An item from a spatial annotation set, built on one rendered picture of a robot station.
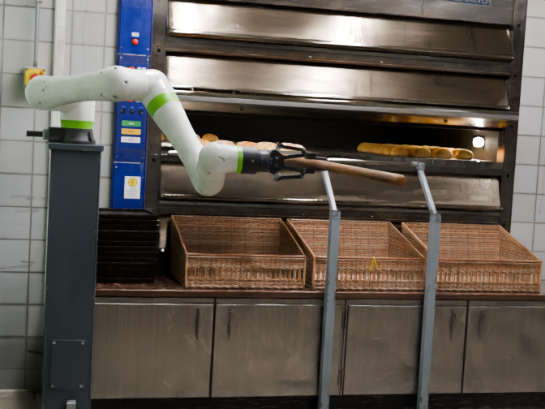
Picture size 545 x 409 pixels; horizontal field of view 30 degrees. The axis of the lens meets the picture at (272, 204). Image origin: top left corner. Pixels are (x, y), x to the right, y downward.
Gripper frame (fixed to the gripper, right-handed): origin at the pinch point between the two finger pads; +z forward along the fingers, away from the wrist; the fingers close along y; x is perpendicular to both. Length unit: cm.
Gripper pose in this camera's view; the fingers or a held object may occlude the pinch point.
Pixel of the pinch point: (315, 163)
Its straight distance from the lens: 345.0
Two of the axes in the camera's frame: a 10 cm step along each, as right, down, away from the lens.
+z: 9.7, 0.4, 2.4
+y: -0.6, 9.9, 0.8
